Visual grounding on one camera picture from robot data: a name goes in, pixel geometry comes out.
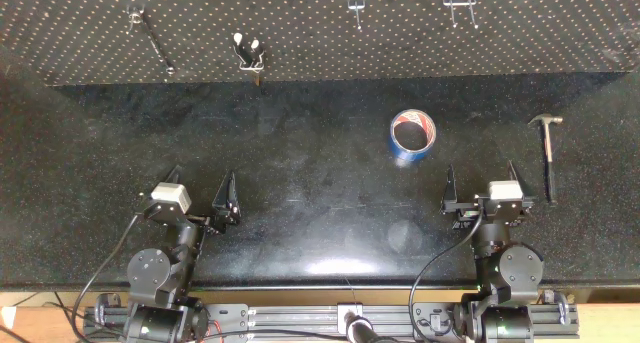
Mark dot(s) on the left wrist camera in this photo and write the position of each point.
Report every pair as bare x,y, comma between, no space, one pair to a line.
171,197

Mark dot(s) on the mounting rail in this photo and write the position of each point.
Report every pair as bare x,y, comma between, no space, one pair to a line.
300,315

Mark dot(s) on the hammer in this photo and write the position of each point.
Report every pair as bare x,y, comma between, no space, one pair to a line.
548,148

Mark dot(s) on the black pegboard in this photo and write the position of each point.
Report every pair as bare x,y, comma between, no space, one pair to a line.
400,43

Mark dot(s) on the wrench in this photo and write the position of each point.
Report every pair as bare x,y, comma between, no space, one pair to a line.
171,70

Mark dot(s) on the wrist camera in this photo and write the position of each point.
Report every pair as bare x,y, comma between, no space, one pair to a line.
171,197
505,189

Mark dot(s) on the metal hook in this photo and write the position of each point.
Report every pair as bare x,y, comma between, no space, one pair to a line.
250,69
356,5
460,3
135,7

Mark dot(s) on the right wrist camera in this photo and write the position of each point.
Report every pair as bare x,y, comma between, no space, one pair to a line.
505,189

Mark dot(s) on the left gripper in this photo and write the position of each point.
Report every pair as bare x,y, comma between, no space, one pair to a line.
165,217

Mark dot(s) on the black and white pliers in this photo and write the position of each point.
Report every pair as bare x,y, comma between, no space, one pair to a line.
245,53

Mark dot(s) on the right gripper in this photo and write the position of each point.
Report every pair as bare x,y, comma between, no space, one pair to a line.
500,210

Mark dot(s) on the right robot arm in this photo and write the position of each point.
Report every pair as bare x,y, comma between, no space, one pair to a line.
517,268

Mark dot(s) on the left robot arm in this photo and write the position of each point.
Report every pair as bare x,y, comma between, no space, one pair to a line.
155,278

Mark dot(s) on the roll of blue tape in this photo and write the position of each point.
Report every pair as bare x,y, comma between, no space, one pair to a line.
400,150

